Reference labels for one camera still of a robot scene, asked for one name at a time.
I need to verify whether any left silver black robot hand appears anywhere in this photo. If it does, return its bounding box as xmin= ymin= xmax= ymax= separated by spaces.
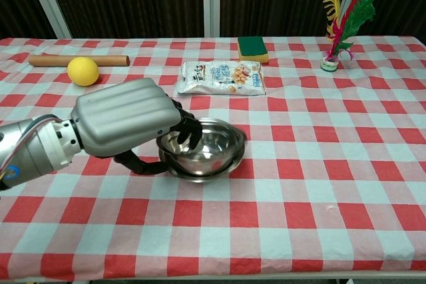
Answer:
xmin=69 ymin=77 xmax=204 ymax=177

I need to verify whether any stainless steel bowl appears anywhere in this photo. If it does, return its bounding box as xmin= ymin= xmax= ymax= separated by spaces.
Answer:
xmin=156 ymin=116 xmax=248 ymax=177
xmin=159 ymin=130 xmax=248 ymax=180
xmin=158 ymin=144 xmax=244 ymax=184

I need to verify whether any wooden rolling pin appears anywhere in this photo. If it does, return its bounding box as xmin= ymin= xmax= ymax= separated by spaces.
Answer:
xmin=28 ymin=55 xmax=130 ymax=68

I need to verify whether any yellow ball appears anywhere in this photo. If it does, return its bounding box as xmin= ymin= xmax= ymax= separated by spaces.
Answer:
xmin=67 ymin=57 xmax=101 ymax=87

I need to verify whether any white snack bag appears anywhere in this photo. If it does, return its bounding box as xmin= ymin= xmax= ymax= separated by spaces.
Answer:
xmin=175 ymin=60 xmax=267 ymax=97

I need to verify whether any green yellow sponge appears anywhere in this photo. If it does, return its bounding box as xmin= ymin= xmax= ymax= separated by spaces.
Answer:
xmin=237 ymin=36 xmax=270 ymax=65

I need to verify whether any red white checked tablecloth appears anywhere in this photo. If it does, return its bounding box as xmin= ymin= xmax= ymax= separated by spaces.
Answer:
xmin=0 ymin=35 xmax=426 ymax=281

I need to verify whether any colourful feather shuttlecock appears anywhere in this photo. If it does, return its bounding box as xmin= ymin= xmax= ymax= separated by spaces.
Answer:
xmin=319 ymin=0 xmax=377 ymax=74

